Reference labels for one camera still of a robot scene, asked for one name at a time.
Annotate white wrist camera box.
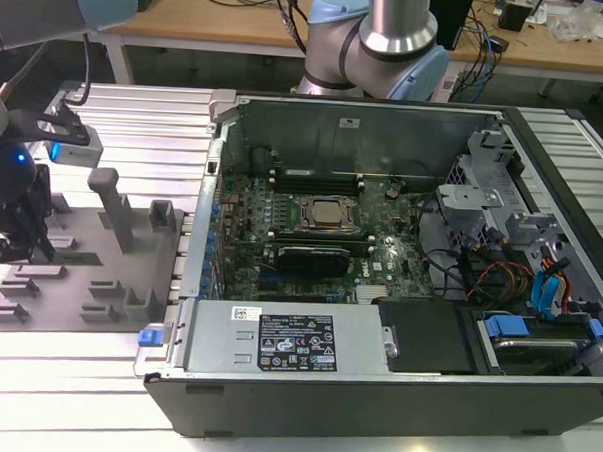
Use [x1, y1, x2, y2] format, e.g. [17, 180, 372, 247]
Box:
[42, 132, 105, 169]

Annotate black computer tower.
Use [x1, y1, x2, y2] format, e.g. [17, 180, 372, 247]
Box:
[427, 0, 476, 52]

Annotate wooden desk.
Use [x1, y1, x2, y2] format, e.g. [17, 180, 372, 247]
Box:
[81, 0, 603, 108]

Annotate blue disk carrier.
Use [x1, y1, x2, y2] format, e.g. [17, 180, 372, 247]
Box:
[479, 312, 603, 351]

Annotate grey case corner handle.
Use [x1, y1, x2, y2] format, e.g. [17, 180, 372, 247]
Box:
[207, 88, 239, 125]

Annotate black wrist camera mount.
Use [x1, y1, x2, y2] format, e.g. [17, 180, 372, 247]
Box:
[6, 105, 93, 149]

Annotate small silver heatsink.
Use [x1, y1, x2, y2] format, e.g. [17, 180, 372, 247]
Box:
[353, 282, 390, 307]

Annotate green motherboard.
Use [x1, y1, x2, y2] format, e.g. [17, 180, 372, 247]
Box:
[210, 170, 443, 311]

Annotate blue data wire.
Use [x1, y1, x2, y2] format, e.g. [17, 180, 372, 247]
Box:
[528, 264, 574, 327]

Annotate small black box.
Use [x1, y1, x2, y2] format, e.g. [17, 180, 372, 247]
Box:
[496, 0, 534, 34]

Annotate red yellow wire bundle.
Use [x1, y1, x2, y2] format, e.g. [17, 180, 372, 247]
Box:
[465, 257, 536, 305]

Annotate silver CPU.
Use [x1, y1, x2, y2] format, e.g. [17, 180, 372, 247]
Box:
[309, 199, 347, 227]

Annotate silver power supply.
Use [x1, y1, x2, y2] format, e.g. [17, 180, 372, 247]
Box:
[184, 297, 397, 382]

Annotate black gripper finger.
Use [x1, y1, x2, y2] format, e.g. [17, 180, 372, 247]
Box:
[14, 162, 61, 264]
[0, 236, 36, 266]

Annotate black graphics card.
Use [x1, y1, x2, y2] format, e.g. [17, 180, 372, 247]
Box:
[275, 243, 353, 280]

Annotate black RAM slot row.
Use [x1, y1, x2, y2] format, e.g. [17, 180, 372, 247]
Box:
[269, 165, 368, 199]
[265, 226, 376, 256]

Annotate black open PC case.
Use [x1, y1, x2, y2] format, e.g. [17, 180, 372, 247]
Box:
[131, 86, 603, 452]

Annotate clear plastic bags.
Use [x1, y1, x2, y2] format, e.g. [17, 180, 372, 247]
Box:
[546, 0, 603, 47]

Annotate black plastic shroud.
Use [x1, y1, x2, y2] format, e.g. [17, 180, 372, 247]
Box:
[368, 294, 480, 378]

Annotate metal socket cover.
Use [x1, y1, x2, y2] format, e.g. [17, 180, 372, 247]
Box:
[292, 192, 360, 235]

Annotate black camera cable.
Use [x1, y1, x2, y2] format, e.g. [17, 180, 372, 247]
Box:
[65, 31, 95, 107]

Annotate silver drive cage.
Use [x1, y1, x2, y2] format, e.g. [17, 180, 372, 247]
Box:
[432, 123, 580, 265]

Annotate grey parts rack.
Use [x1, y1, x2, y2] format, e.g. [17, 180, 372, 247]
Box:
[0, 161, 191, 341]

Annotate black power supply label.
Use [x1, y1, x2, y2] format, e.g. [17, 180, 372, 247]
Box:
[256, 311, 337, 377]

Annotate hard disk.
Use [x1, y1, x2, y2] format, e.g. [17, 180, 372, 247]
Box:
[484, 333, 586, 380]

